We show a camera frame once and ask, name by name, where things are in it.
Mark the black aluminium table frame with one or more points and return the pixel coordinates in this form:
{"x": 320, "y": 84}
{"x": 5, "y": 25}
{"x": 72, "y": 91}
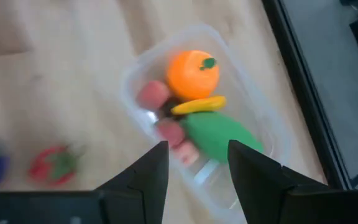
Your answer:
{"x": 301, "y": 77}

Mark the clear plastic tupperware container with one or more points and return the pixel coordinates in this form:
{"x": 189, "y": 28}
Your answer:
{"x": 259, "y": 102}

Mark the green oval toy vegetable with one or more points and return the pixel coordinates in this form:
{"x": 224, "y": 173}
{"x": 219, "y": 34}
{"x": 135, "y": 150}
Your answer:
{"x": 216, "y": 133}

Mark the orange toy tangerine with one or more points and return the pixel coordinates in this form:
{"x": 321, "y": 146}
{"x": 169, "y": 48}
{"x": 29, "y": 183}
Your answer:
{"x": 191, "y": 77}

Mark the red toy strawberry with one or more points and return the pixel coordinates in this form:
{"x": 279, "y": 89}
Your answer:
{"x": 53, "y": 166}

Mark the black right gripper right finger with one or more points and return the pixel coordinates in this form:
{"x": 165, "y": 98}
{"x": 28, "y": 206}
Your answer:
{"x": 266, "y": 193}

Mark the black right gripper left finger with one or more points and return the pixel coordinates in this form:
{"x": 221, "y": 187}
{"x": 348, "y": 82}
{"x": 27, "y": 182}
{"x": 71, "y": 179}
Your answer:
{"x": 135, "y": 199}

